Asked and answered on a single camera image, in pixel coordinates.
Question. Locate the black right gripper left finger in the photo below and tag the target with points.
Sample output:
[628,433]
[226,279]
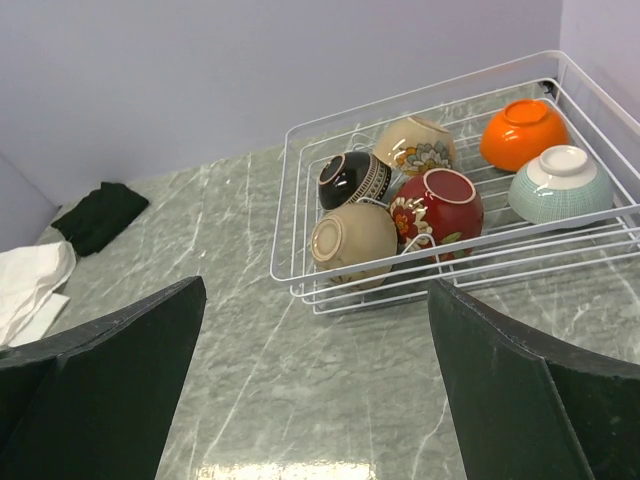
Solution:
[97,401]

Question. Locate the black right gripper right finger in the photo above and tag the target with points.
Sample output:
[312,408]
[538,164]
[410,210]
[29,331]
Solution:
[527,405]

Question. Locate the plain beige bowl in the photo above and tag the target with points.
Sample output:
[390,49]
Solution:
[352,234]

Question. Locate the cream floral bowl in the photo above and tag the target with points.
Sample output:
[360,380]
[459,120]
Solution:
[414,145]

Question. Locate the black patterned bowl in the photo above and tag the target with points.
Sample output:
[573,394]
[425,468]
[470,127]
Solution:
[352,175]

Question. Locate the white cloth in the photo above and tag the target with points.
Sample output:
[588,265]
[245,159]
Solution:
[30,279]

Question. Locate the black cloth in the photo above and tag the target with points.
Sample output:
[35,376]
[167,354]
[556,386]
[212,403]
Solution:
[100,217]

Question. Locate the red floral bowl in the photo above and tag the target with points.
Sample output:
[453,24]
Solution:
[439,207]

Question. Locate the light teal white bowl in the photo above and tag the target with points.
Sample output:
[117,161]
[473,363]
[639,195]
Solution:
[563,182]

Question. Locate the orange bowl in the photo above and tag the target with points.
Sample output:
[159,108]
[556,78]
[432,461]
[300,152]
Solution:
[520,132]

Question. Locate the white wire dish rack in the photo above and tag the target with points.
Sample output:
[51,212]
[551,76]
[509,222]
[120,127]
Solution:
[508,248]

